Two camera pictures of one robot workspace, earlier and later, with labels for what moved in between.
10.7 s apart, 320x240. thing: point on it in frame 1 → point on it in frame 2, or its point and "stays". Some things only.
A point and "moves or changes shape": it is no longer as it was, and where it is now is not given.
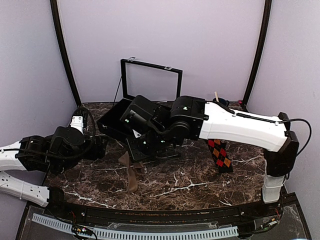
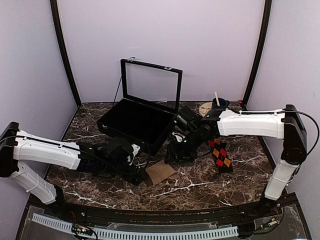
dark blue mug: (222, 101) stays
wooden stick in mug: (216, 96) stays
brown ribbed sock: (132, 183) moves or changes shape
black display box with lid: (139, 78) stays
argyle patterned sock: (218, 149) stays
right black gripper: (137, 154) → (174, 150)
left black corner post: (64, 46) stays
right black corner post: (262, 48) stays
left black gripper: (92, 154) → (137, 179)
